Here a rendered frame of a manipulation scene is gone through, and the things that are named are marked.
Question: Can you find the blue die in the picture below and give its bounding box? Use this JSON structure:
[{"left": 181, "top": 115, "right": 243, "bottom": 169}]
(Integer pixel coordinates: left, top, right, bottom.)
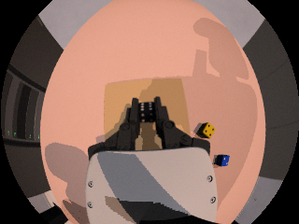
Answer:
[{"left": 216, "top": 155, "right": 230, "bottom": 167}]

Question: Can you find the yellow die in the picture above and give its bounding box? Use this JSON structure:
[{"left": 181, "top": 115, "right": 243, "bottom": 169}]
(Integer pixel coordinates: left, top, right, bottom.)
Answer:
[{"left": 198, "top": 122, "right": 215, "bottom": 139}]

